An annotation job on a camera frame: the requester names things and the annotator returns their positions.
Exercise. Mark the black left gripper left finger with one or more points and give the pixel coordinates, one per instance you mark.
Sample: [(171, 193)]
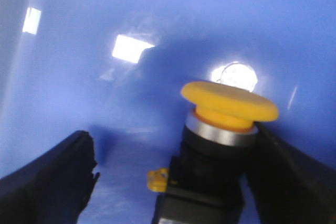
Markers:
[(54, 188)]

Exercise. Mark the blue plastic tray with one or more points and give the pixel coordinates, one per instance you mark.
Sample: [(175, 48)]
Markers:
[(115, 68)]

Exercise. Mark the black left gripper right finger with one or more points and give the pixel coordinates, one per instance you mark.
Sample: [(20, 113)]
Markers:
[(289, 186)]

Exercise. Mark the yellow mushroom push button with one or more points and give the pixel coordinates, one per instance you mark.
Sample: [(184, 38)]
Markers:
[(201, 184)]

